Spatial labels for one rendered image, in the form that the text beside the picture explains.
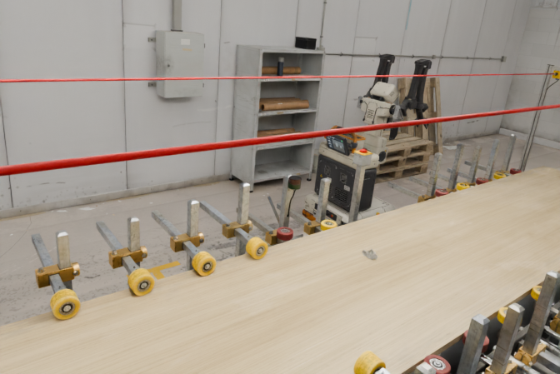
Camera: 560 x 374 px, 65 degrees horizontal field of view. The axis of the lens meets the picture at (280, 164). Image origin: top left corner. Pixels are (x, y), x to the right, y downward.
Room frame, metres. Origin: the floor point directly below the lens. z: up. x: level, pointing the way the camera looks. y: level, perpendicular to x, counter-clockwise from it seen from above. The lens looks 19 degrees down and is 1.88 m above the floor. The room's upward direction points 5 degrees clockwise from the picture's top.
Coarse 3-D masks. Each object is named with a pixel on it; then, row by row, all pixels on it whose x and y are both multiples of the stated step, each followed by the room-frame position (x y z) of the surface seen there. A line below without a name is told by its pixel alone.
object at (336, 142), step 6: (330, 138) 3.75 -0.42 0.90; (336, 138) 3.68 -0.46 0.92; (342, 138) 3.61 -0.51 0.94; (330, 144) 3.78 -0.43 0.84; (336, 144) 3.71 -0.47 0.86; (342, 144) 3.63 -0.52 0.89; (348, 144) 3.63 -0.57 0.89; (354, 144) 3.61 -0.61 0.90; (336, 150) 3.74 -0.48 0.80; (342, 150) 3.66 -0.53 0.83; (348, 150) 3.63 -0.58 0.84
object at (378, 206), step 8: (376, 200) 3.94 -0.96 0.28; (336, 208) 3.65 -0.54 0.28; (376, 208) 3.73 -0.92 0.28; (384, 208) 3.76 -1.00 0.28; (392, 208) 3.81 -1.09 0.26; (304, 216) 3.89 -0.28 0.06; (312, 216) 3.81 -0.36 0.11; (344, 216) 3.52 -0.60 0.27; (360, 216) 3.56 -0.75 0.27; (368, 216) 3.61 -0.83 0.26; (344, 224) 3.47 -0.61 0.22
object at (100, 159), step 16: (496, 112) 0.80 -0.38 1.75; (512, 112) 0.84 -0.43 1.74; (352, 128) 0.56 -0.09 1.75; (368, 128) 0.58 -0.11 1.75; (384, 128) 0.60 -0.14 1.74; (208, 144) 0.43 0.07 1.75; (224, 144) 0.44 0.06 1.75; (240, 144) 0.45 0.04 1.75; (256, 144) 0.47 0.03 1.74; (64, 160) 0.35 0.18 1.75; (80, 160) 0.35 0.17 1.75; (96, 160) 0.36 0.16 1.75; (112, 160) 0.37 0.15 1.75; (128, 160) 0.38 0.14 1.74; (0, 176) 0.32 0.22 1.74
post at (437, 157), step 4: (436, 156) 2.75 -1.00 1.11; (440, 156) 2.75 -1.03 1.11; (436, 160) 2.75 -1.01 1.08; (440, 160) 2.75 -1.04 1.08; (432, 164) 2.76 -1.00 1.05; (436, 164) 2.74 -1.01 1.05; (432, 168) 2.76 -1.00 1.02; (436, 168) 2.74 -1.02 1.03; (432, 172) 2.75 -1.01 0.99; (436, 172) 2.74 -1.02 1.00; (432, 176) 2.75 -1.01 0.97; (436, 176) 2.75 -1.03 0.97; (432, 180) 2.74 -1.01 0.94; (436, 180) 2.75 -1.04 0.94; (428, 184) 2.76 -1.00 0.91; (432, 184) 2.74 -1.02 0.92; (428, 188) 2.76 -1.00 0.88; (432, 188) 2.74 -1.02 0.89; (428, 192) 2.75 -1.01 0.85; (432, 192) 2.75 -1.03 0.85
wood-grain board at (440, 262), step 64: (512, 192) 2.76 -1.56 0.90; (320, 256) 1.70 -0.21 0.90; (384, 256) 1.76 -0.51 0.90; (448, 256) 1.81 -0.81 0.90; (512, 256) 1.87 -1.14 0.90; (64, 320) 1.15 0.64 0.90; (128, 320) 1.18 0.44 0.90; (192, 320) 1.21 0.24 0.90; (256, 320) 1.24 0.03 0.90; (320, 320) 1.27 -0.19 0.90; (384, 320) 1.30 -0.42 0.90; (448, 320) 1.34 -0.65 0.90
